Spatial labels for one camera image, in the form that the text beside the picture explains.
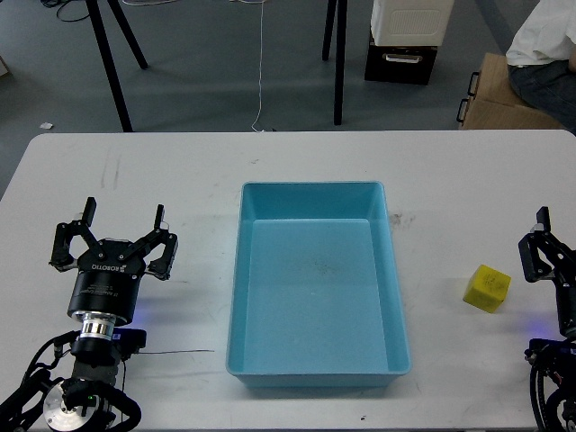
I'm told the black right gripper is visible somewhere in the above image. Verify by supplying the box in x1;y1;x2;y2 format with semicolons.
518;206;575;337

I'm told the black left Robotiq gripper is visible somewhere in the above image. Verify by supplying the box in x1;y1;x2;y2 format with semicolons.
48;196;179;326

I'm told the yellow block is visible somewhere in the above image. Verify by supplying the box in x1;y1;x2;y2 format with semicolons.
463;265;511;313

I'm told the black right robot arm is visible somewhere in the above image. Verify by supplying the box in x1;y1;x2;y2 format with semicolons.
518;206;575;431

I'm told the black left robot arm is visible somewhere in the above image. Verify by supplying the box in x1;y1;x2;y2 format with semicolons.
1;197;177;431

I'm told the cardboard box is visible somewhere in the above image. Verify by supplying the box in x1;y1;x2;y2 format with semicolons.
456;53;563;130

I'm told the light blue plastic box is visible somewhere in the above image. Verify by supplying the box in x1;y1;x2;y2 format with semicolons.
226;182;412;387

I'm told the seated person white shirt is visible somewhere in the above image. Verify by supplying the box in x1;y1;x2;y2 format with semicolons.
506;1;575;133

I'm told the black tripod left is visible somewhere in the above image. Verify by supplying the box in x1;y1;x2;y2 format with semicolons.
85;0;149;133

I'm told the black tripod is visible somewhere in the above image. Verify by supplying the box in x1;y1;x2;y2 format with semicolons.
85;0;149;133
321;0;348;126

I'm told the black tripod right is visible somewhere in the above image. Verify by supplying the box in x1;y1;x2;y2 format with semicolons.
321;0;348;126

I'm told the thin black wire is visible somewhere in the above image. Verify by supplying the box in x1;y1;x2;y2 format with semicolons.
139;349;215;356

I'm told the black case with handle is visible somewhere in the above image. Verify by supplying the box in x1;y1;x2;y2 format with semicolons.
364;42;438;86

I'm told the white cable on floor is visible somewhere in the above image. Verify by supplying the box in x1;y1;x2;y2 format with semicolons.
121;0;276;133

